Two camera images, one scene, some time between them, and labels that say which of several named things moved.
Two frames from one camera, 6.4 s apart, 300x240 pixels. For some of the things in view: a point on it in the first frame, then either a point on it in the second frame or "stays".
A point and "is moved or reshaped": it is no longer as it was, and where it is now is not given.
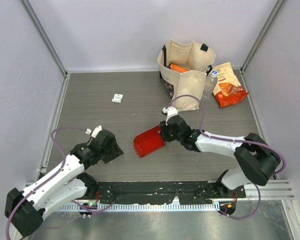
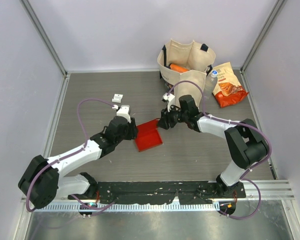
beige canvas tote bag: (183, 68) stays
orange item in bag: (178, 68) stays
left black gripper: (116, 152) -> (133, 130)
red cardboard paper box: (148, 141) is moved or reshaped
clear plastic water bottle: (210, 85) stays
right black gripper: (164, 129) -> (162, 123)
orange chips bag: (228, 90) stays
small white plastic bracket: (117, 98) stays
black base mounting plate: (158, 192) stays
